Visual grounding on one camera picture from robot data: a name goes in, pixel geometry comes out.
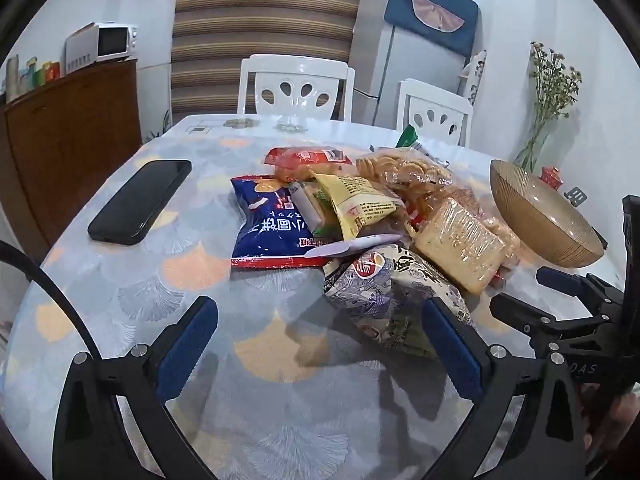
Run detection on brown wooden cabinet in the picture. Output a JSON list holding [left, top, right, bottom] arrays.
[[0, 57, 143, 261]]

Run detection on red snack packet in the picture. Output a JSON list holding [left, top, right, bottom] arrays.
[[264, 146, 357, 182]]

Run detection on yellow snack packet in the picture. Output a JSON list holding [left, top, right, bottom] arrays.
[[314, 172, 406, 241]]

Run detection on grey patterned snack bag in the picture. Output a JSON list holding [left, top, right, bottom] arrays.
[[322, 244, 473, 361]]

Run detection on small white green snack pack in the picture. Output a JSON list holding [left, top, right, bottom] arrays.
[[287, 180, 341, 238]]

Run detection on person's right hand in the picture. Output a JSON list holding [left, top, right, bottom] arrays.
[[582, 392, 640, 468]]

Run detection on green snack packet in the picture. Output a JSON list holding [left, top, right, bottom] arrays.
[[395, 125, 436, 153]]

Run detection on white bottle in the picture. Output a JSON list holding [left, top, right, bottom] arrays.
[[4, 55, 21, 103]]

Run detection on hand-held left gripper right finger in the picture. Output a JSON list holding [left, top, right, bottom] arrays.
[[421, 297, 588, 480]]

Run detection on dried flowers in vase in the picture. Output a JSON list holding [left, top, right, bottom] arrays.
[[515, 40, 583, 173]]

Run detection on white patterned folded item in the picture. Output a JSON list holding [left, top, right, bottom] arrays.
[[459, 50, 488, 103]]

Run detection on clear-wrapped square cracker stack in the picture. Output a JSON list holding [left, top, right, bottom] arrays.
[[414, 196, 508, 296]]

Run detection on white microwave oven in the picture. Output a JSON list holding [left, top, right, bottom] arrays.
[[95, 22, 139, 62]]

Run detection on fan-patterned tablecloth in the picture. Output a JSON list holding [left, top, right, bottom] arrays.
[[0, 127, 626, 480]]

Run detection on white plastic chair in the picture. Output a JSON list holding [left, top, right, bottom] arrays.
[[236, 54, 356, 122], [396, 78, 474, 147]]

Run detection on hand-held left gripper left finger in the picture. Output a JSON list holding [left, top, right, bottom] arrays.
[[52, 296, 219, 480]]

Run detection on white purple snack packet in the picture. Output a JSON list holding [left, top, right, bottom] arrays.
[[314, 234, 396, 261]]

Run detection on brown glass bowl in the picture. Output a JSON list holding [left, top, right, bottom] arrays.
[[489, 159, 606, 268]]

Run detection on green potted plant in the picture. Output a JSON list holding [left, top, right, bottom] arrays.
[[142, 110, 173, 143]]

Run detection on silver refrigerator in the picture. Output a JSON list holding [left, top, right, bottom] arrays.
[[347, 0, 481, 128]]

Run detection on black smartphone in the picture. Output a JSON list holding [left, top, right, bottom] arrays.
[[87, 160, 193, 246]]

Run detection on striped brown curtain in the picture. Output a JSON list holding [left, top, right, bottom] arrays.
[[170, 0, 373, 126]]

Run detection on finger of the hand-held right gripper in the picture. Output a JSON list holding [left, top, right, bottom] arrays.
[[489, 292, 608, 348], [536, 266, 626, 322]]

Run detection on white vented appliance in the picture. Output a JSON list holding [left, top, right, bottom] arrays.
[[64, 22, 99, 78]]

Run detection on black strap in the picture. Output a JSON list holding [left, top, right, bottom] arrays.
[[0, 240, 98, 361]]

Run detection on blue snack bag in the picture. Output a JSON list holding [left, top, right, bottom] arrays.
[[230, 174, 333, 270]]

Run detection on clear bag of round crackers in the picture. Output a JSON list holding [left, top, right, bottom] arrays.
[[356, 147, 473, 211]]

